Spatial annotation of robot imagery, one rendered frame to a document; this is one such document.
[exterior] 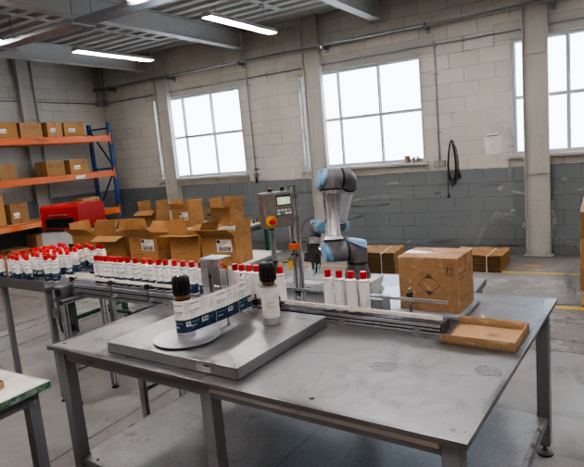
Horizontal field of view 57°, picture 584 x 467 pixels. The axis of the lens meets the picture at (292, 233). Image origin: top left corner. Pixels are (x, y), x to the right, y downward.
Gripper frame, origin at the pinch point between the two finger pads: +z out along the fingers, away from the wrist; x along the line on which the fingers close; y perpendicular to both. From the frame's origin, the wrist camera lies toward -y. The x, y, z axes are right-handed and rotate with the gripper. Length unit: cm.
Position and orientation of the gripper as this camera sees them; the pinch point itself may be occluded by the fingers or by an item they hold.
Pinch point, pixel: (315, 275)
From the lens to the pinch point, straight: 344.7
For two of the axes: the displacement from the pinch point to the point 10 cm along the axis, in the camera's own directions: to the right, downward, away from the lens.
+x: -5.5, -1.2, -8.2
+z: -0.7, 9.9, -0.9
